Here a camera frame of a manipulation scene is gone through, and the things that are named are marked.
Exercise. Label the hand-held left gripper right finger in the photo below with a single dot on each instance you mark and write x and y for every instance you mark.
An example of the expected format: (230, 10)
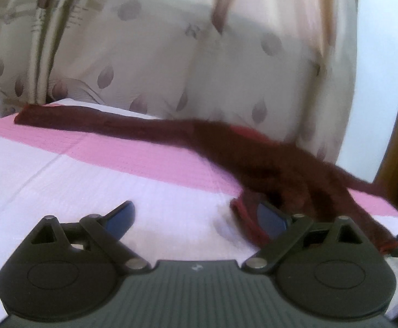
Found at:
(271, 219)

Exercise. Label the leaf print beige curtain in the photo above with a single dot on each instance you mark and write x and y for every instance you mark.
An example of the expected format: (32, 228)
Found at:
(151, 51)

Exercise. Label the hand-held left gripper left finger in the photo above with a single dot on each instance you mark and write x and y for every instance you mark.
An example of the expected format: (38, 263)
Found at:
(121, 219)

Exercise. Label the maroon fleece pants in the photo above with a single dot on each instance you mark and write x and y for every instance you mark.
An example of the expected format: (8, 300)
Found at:
(253, 157)

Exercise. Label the pink and white bed cover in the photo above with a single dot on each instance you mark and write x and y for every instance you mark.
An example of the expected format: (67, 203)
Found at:
(82, 177)

